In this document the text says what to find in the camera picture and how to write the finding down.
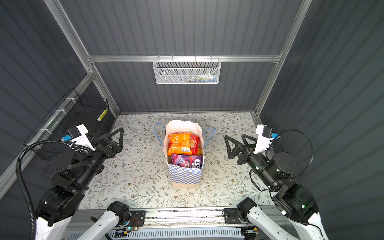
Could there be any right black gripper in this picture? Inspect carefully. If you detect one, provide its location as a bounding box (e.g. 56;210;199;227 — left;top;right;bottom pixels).
223;131;275;190

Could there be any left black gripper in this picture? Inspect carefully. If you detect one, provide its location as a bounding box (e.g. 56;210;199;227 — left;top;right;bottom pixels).
77;127;123;190

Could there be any red candy bag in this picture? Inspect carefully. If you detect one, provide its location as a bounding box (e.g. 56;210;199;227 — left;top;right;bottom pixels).
190;134;200;156

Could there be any purple Fox's candy bag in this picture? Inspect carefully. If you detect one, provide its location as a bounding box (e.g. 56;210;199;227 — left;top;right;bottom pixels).
172;154;203;169

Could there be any small orange snack packet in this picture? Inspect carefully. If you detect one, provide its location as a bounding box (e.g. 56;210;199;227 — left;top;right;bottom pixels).
167;132;193;156

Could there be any white checkered paper bag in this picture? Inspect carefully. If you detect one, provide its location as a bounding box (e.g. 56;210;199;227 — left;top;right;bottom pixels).
158;120;210;189

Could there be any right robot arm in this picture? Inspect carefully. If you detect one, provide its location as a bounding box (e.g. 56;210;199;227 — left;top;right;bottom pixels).
224;135;328;240

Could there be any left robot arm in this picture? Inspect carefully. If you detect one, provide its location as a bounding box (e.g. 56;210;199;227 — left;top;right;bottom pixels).
31;128;124;240

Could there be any floral table mat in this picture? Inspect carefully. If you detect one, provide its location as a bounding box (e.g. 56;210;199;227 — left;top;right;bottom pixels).
80;113;272;210

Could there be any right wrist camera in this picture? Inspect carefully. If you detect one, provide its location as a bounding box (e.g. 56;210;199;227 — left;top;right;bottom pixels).
254;125;280;155

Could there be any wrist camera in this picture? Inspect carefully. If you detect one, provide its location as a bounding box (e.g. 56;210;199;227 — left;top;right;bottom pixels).
254;125;280;155
61;124;96;153

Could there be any black wire side basket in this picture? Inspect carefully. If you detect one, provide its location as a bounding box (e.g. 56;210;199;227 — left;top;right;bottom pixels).
24;90;110;147

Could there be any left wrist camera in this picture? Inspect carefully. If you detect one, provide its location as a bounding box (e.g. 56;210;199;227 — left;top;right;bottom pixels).
61;124;96;153

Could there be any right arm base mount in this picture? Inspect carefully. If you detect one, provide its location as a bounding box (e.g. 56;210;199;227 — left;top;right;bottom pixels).
222;208;248;224

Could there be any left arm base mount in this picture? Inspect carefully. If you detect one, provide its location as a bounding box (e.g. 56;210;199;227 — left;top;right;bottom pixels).
118;211;146;231

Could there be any white wire wall basket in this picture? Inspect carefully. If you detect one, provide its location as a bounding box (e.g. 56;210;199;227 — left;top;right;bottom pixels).
153;60;222;85

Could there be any white ventilated rail cover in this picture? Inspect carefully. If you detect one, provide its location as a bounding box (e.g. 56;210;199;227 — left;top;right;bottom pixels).
67;228;245;240

